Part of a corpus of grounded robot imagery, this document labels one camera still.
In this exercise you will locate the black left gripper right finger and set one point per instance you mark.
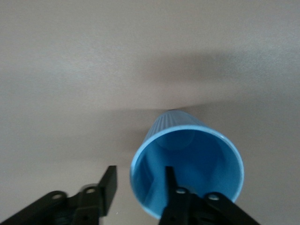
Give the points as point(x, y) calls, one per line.
point(185, 206)

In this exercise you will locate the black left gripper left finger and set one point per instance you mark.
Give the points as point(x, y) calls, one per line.
point(93, 201)

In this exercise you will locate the blue ribbed plastic cup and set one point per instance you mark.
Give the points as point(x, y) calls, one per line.
point(199, 159)

